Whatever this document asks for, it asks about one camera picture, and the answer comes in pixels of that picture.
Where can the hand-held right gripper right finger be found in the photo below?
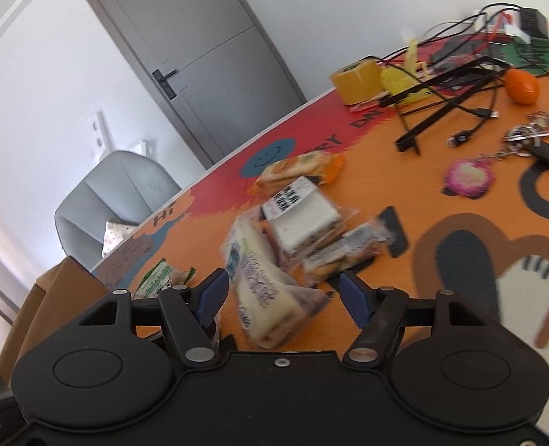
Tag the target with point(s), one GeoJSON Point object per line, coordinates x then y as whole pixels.
{"type": "Point", "coordinates": [355, 297]}

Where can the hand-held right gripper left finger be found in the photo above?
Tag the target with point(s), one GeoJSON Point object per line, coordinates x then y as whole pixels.
{"type": "Point", "coordinates": [211, 297]}

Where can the white bread packet green print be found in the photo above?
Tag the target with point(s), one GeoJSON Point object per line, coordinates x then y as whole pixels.
{"type": "Point", "coordinates": [260, 297]}

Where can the white sandwich packet black label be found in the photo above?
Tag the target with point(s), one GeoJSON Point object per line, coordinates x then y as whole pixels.
{"type": "Point", "coordinates": [302, 220]}

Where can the brown cardboard box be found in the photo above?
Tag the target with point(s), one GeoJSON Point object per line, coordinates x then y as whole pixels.
{"type": "Point", "coordinates": [56, 297]}

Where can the orange cracker packet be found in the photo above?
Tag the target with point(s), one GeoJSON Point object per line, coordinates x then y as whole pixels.
{"type": "Point", "coordinates": [297, 172]}

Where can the small dark snack packet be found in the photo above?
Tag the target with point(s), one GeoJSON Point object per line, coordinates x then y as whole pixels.
{"type": "Point", "coordinates": [348, 246]}

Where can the green white snack packet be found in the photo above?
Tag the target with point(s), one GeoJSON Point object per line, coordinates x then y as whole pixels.
{"type": "Point", "coordinates": [160, 278]}

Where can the white dotted pillow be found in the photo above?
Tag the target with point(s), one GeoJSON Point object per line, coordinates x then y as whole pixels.
{"type": "Point", "coordinates": [116, 237]}

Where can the grey upholstered chair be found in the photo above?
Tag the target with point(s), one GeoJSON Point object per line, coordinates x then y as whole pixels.
{"type": "Point", "coordinates": [130, 181]}

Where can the black folding stand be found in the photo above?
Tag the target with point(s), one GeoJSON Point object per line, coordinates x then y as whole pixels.
{"type": "Point", "coordinates": [437, 118]}

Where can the white foam board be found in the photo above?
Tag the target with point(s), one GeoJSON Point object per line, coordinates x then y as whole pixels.
{"type": "Point", "coordinates": [95, 130]}

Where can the yellow tape roll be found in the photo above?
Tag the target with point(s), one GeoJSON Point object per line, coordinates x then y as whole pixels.
{"type": "Point", "coordinates": [358, 81]}

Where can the yellow plastic packet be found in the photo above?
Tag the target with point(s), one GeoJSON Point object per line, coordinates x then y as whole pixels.
{"type": "Point", "coordinates": [397, 81]}

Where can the bunch of keys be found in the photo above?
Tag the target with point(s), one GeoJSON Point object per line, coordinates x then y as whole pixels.
{"type": "Point", "coordinates": [534, 137]}

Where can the grey door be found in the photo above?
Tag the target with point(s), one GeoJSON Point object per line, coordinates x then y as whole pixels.
{"type": "Point", "coordinates": [200, 55]}

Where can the orange fruit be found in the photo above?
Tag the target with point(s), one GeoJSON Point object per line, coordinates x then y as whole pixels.
{"type": "Point", "coordinates": [521, 86]}

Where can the white power strip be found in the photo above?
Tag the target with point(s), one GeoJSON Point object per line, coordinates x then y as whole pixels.
{"type": "Point", "coordinates": [509, 21]}

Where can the black charger adapter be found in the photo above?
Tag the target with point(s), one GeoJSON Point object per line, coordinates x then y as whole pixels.
{"type": "Point", "coordinates": [533, 21]}

